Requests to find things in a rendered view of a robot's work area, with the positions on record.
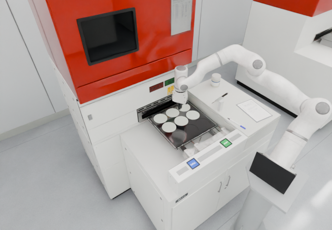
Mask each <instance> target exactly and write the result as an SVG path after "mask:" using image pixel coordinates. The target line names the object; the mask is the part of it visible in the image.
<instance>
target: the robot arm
mask: <svg viewBox="0 0 332 230"><path fill-rule="evenodd" d="M231 61H233V62H235V63H237V64H239V65H241V66H243V67H244V68H245V69H246V75H247V76H248V77H249V78H250V79H251V80H253V81H254V82H256V83H258V84H260V85H262V86H264V87H266V88H268V89H269V90H271V91H272V92H274V93H275V94H277V95H278V96H279V97H281V98H282V99H283V100H284V101H286V102H287V103H288V104H289V105H290V106H291V107H292V108H293V109H294V110H295V111H296V112H297V113H298V114H299V115H298V117H297V118H295V119H294V120H293V121H292V122H291V124H290V125H289V126H288V128H287V129H286V131H285V132H284V134H283V136H282V137H281V139H280V140H279V142H278V143H277V145H276V146H275V148H274V149H273V151H272V152H271V154H270V156H269V155H267V154H265V153H263V155H264V156H265V157H267V158H268V159H270V160H271V161H273V162H275V163H276V164H278V165H279V166H281V167H283V168H284V169H286V170H288V171H289V172H291V173H293V174H296V172H294V171H293V170H292V169H295V167H296V165H294V162H295V160H296V158H297V157H298V155H299V154H300V152H301V151H302V149H303V148H304V146H305V145H306V143H307V142H308V140H309V139H310V137H311V136H312V134H313V133H314V132H315V131H317V130H318V129H319V128H320V127H321V126H322V125H323V124H324V123H325V122H326V121H327V120H328V119H329V117H330V116H331V114H332V104H331V103H330V101H328V100H327V99H325V98H312V99H311V98H309V97H308V96H306V95H305V94H304V93H303V92H301V91H300V90H299V89H298V88H297V87H296V86H295V85H294V84H293V83H291V82H290V81H288V80H287V79H285V78H284V77H282V76H281V75H279V74H276V73H274V72H271V71H269V70H267V69H265V68H266V63H265V61H264V60H263V58H262V57H260V56H259V55H258V54H256V53H253V52H251V51H248V50H247V49H245V48H244V47H242V46H240V45H237V44H234V45H231V46H228V47H226V48H224V49H222V50H220V51H218V52H216V53H214V54H212V55H210V56H209V57H207V58H205V59H203V60H201V61H199V62H198V63H197V68H196V70H195V72H194V73H193V74H192V75H191V76H189V77H188V68H187V67H186V66H177V67H175V69H174V86H173V87H174V90H173V95H172V100H173V101H174V102H176V103H177V107H178V109H179V110H180V109H181V108H182V105H183V104H187V100H188V93H187V90H188V89H191V88H193V87H195V86H196V85H198V84H199V83H200V82H201V81H202V80H203V78H204V76H205V74H206V73H208V72H210V71H212V70H214V69H216V68H218V67H220V66H223V65H225V64H227V63H229V62H231ZM291 168H292V169H291Z"/></svg>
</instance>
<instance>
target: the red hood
mask: <svg viewBox="0 0 332 230"><path fill-rule="evenodd" d="M28 2H29V5H30V7H31V10H32V13H33V15H34V18H35V21H36V23H37V26H38V28H39V31H40V34H41V37H42V39H43V42H44V44H45V47H46V49H47V52H48V54H49V56H50V58H51V59H52V61H53V62H54V64H55V65H56V67H57V69H58V70H59V72H60V73H61V75H62V77H63V78H64V80H65V81H66V83H67V84H68V86H69V88H70V89H71V91H72V92H73V94H74V95H75V97H76V99H77V100H78V102H79V103H80V104H84V103H86V102H89V101H92V100H94V99H97V98H100V97H102V96H105V95H107V94H110V93H113V92H115V91H118V90H121V89H123V88H126V87H129V86H131V85H134V84H137V83H139V82H142V81H144V80H147V79H150V78H152V77H155V76H158V75H161V74H163V73H166V72H169V71H171V70H174V69H175V67H177V66H184V65H187V64H190V63H191V62H192V51H193V36H194V23H195V9H196V0H28Z"/></svg>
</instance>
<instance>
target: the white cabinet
mask: <svg viewBox="0 0 332 230"><path fill-rule="evenodd" d="M274 131H275V130H273V131H272V132H270V133H269V134H268V135H266V136H265V137H263V138H262V139H260V140H259V141H257V142H256V143H254V144H253V145H252V146H250V147H249V148H247V149H246V150H244V152H242V153H241V154H240V155H238V156H237V157H235V158H234V159H232V160H231V161H229V162H228V163H226V164H225V165H223V166H222V167H220V168H219V169H218V170H216V171H215V172H213V173H212V174H210V175H209V176H207V177H206V178H205V179H203V180H202V181H200V182H199V183H197V184H196V185H194V186H193V187H191V188H190V189H189V190H187V191H186V192H184V193H183V194H182V195H180V196H179V197H177V198H176V199H174V200H173V201H171V202H170V203H169V202H168V201H167V199H166V198H165V197H164V195H163V194H162V193H161V191H160V190H159V188H158V187H157V186H156V184H155V183H154V182H153V180H152V179H151V177H150V176H149V175H148V173H147V172H146V171H145V169H144V168H143V166H142V165H141V164H140V162H139V161H138V160H137V158H136V157H135V155H134V154H133V153H132V151H131V150H130V149H129V147H128V146H127V144H126V143H125V142H124V140H123V139H122V137H121V136H120V138H121V143H122V148H123V152H124V158H125V163H126V168H127V173H128V178H129V182H130V187H131V189H132V191H133V192H134V194H135V195H136V197H137V199H138V200H139V202H140V203H141V205H142V207H143V208H144V210H145V211H146V213H147V215H148V216H149V218H150V219H151V221H152V223H153V224H154V226H155V227H156V229H157V230H194V229H195V228H197V227H198V226H199V225H200V224H202V223H203V222H204V221H205V220H207V219H208V218H209V217H210V216H212V215H213V214H214V213H215V212H217V211H218V210H219V209H220V208H222V207H223V206H224V205H225V204H227V203H228V202H229V201H230V200H232V199H233V198H234V197H235V196H237V195H238V194H239V193H240V192H242V191H243V190H244V189H246V188H247V187H248V186H249V180H248V176H247V172H246V165H247V164H248V163H249V162H250V160H251V159H252V158H253V157H254V156H255V154H256V152H260V153H265V152H266V149H267V147H268V145H269V143H270V140H271V138H272V136H273V133H274Z"/></svg>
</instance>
